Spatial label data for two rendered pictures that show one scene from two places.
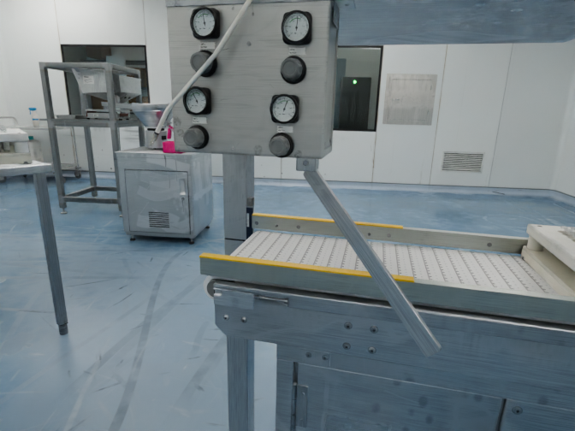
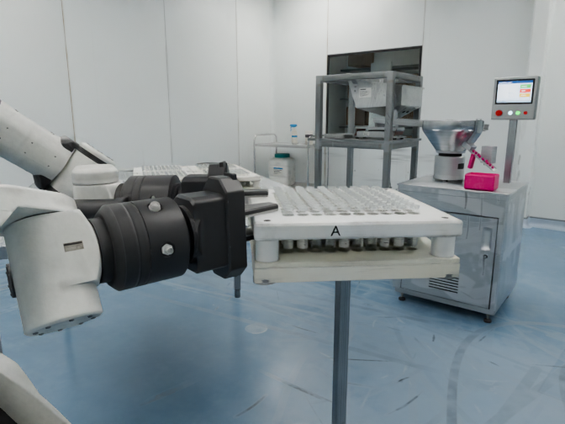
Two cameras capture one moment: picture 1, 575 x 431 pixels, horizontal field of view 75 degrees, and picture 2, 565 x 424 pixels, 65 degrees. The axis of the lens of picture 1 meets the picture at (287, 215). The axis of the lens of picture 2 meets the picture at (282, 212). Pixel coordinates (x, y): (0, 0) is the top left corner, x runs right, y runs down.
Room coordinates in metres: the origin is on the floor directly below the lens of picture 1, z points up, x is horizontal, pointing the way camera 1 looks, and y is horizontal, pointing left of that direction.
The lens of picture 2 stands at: (0.35, 0.52, 1.15)
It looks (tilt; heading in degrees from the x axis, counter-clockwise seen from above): 12 degrees down; 33
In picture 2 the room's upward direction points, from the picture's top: straight up
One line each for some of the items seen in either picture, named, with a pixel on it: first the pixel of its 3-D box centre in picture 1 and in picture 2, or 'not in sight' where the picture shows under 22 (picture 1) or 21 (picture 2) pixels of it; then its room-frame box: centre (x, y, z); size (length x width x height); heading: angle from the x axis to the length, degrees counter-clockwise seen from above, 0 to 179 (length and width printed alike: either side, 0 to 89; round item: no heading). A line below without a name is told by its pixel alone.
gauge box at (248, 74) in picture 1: (256, 83); not in sight; (0.57, 0.05, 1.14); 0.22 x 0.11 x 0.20; 77
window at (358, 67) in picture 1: (330, 88); not in sight; (5.65, -0.58, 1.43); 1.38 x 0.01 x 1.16; 85
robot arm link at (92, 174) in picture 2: not in sight; (97, 193); (0.77, 1.14, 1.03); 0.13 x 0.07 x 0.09; 56
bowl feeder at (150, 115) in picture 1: (163, 126); (461, 151); (3.29, 1.09, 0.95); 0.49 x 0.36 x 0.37; 85
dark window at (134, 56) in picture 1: (106, 84); (370, 95); (5.94, 2.78, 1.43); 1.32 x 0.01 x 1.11; 85
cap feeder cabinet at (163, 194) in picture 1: (169, 192); (458, 242); (3.23, 1.05, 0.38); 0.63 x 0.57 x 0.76; 85
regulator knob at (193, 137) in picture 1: (193, 133); not in sight; (0.53, 0.13, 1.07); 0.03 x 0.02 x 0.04; 77
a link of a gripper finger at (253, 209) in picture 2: not in sight; (253, 206); (0.78, 0.84, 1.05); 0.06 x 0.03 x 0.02; 161
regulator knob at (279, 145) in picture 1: (280, 142); not in sight; (0.50, 0.01, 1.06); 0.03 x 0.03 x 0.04; 77
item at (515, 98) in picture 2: not in sight; (511, 131); (3.35, 0.83, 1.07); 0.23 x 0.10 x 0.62; 85
